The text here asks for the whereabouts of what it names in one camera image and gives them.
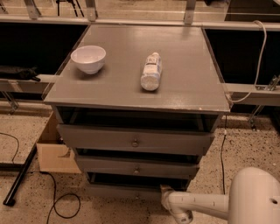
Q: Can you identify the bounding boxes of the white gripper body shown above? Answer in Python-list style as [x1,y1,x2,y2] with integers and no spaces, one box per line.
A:
[160,185,193,224]

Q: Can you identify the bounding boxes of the grey bottom drawer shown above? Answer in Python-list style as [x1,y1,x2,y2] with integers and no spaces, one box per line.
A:
[84,171,192,202]

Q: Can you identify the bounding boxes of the grey drawer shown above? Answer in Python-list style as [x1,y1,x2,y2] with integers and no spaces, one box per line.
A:
[57,124,214,155]
[84,171,192,202]
[76,156,200,179]

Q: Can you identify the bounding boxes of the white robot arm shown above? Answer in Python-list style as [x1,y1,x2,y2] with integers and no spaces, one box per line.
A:
[161,167,280,224]

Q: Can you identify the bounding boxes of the grey middle drawer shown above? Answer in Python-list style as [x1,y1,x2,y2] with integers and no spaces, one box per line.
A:
[76,156,200,179]

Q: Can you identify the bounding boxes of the grey drawer cabinet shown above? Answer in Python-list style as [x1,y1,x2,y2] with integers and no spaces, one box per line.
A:
[43,24,231,191]

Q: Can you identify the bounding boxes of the grey top drawer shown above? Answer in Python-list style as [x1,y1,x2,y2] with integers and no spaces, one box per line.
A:
[57,124,214,155]

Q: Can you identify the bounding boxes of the clear plastic bottle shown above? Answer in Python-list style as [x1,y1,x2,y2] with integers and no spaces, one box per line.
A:
[140,52,162,91]

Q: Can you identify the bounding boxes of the cardboard box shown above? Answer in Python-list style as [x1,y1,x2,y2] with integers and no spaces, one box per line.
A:
[36,114,81,173]

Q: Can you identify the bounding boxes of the black metal bar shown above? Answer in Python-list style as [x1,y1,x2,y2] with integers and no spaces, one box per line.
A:
[0,145,37,207]

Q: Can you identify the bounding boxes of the white ceramic bowl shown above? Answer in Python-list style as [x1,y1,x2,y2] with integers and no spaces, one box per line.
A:
[71,45,106,74]

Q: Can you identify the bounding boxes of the black floor cable right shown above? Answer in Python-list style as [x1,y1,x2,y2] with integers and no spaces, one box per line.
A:
[220,115,229,195]

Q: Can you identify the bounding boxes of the black floor cable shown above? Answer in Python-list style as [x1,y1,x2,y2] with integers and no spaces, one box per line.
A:
[0,131,81,224]
[220,115,229,195]

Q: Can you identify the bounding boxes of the black floor cable left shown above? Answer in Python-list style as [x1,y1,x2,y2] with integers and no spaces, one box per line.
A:
[0,131,81,224]

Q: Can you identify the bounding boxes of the metal rail frame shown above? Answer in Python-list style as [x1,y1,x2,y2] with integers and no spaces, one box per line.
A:
[0,0,280,132]

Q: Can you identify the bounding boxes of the white cable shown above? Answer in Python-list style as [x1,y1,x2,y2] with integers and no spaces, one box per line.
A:
[225,20,268,104]

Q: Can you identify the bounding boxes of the black cloth on rail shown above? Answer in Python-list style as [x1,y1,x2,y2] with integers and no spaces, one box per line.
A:
[0,66,40,81]

